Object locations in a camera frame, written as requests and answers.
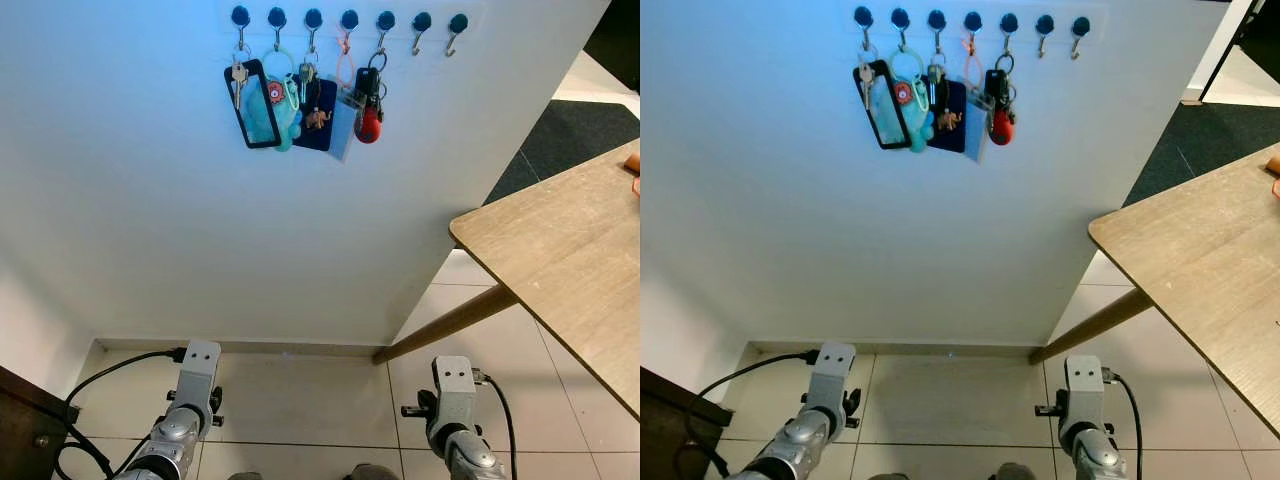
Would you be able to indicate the keys with blue card holder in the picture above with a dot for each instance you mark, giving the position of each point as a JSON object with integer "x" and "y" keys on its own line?
{"x": 322, "y": 137}
{"x": 955, "y": 140}

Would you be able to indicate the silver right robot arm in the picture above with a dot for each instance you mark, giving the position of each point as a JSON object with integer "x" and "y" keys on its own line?
{"x": 470, "y": 455}
{"x": 1095, "y": 455}

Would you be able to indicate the black framed card holder keys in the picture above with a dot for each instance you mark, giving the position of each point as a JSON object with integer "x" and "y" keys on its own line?
{"x": 258, "y": 115}
{"x": 888, "y": 115}

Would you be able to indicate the robot right leg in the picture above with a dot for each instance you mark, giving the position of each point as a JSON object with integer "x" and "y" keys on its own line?
{"x": 375, "y": 472}
{"x": 1012, "y": 472}

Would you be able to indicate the dark brown cabinet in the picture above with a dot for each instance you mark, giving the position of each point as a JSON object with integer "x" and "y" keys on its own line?
{"x": 25, "y": 440}
{"x": 670, "y": 440}

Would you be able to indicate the wooden table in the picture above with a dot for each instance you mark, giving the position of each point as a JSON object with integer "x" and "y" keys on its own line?
{"x": 1220, "y": 250}
{"x": 570, "y": 240}

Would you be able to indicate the clear card holder orange loop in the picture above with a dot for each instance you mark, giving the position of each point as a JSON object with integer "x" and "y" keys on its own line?
{"x": 975, "y": 135}
{"x": 342, "y": 130}

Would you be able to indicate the red and black key fob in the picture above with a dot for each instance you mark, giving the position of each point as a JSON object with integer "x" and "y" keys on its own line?
{"x": 1001, "y": 127}
{"x": 368, "y": 125}

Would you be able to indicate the black floor rug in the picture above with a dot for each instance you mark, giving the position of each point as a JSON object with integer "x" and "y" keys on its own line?
{"x": 1200, "y": 140}
{"x": 570, "y": 135}

